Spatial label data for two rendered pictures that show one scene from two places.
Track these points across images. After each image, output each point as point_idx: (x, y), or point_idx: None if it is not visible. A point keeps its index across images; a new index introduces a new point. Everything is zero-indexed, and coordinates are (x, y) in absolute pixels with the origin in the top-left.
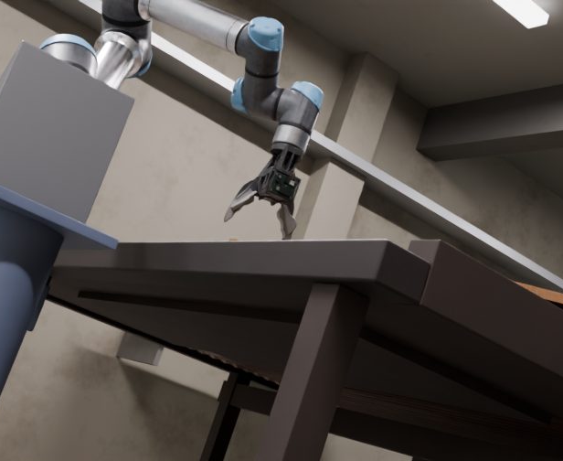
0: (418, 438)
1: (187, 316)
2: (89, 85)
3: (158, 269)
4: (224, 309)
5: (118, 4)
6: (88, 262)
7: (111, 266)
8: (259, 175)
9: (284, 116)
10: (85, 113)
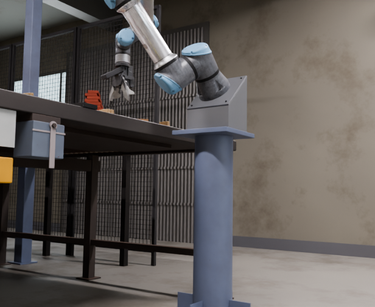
0: None
1: (81, 136)
2: None
3: (179, 139)
4: (124, 138)
5: None
6: (134, 129)
7: (153, 134)
8: (112, 72)
9: (128, 50)
10: None
